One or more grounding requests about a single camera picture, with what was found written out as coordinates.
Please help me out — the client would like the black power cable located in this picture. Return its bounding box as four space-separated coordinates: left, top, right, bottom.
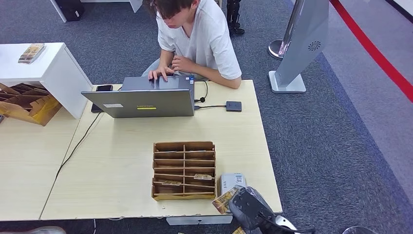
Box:
53 111 103 181

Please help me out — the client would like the pale grey shell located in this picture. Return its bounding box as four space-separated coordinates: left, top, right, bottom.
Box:
0 226 67 234

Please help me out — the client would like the small black hub box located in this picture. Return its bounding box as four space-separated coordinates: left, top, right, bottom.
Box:
225 101 243 113

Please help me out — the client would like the white desk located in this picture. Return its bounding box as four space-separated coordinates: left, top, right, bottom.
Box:
49 0 143 23

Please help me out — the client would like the grey kiosk stand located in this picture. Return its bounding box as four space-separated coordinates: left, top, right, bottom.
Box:
268 0 330 94

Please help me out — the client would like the white cabinet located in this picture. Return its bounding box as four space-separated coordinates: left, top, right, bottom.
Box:
0 42 94 120

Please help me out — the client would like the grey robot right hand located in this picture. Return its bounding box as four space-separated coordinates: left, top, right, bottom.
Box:
228 185 278 231

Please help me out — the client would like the clear glass rim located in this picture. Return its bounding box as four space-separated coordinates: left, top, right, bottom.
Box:
342 226 380 234

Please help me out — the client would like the black earphone cable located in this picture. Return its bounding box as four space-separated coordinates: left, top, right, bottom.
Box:
194 80 209 104

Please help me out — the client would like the white card reader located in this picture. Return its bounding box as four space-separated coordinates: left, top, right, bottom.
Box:
220 173 247 196

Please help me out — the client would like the person's right hand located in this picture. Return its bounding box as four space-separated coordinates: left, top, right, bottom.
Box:
148 66 175 82

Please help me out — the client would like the golden ID card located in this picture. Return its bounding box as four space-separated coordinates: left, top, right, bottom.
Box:
211 186 240 215

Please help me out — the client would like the white drawer box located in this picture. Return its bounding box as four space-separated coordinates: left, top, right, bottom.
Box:
166 215 234 226

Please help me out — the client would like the person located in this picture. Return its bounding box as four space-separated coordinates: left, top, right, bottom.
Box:
141 0 243 90

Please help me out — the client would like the person's left hand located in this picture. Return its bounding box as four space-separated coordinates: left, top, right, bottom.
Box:
171 55 196 73

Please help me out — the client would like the black hub cable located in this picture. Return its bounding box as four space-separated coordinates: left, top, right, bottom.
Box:
194 104 227 110

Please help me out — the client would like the brown cardboard rack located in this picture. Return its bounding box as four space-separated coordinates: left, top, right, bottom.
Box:
0 83 62 127

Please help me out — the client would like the wooden card rack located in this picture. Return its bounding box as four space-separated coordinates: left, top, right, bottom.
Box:
151 141 217 202

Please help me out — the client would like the chrome stanchion post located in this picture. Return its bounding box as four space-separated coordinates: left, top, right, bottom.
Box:
267 0 305 61

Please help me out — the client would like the grey laptop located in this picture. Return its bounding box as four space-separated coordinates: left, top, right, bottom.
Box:
80 76 195 119

